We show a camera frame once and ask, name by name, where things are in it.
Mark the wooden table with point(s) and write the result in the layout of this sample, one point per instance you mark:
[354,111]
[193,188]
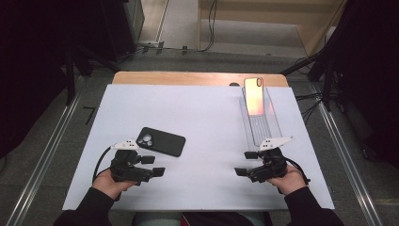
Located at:
[188,78]

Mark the person's left hand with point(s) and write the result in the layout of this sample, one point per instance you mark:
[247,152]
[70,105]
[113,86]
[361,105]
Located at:
[109,186]

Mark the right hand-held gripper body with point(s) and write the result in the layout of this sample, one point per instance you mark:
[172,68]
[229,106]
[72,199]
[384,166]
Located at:
[271,166]

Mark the white board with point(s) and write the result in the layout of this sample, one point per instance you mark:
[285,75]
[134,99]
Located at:
[204,125]

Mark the dark cabinet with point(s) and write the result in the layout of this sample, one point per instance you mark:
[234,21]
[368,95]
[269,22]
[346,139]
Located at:
[125,28]

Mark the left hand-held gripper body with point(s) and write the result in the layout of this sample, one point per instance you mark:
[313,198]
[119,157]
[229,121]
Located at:
[125,169]

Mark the person's right hand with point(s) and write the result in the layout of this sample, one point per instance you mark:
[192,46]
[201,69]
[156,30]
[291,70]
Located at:
[288,182]

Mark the black curtain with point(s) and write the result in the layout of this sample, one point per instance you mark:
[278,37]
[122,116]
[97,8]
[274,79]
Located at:
[37,62]
[370,78]

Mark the black phone case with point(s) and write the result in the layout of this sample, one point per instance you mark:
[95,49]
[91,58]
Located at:
[166,144]

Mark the clear plastic tray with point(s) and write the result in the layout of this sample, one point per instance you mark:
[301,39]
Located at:
[262,128]

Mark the black stand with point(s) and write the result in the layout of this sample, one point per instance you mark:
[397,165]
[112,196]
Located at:
[301,64]
[70,81]

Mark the light wooden shelf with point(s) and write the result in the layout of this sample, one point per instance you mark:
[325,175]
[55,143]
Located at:
[251,17]

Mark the metal floor rail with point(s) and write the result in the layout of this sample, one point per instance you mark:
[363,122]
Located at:
[345,157]
[47,157]

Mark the shiny orange phone case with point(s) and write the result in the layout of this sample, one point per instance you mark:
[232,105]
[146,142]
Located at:
[253,100]

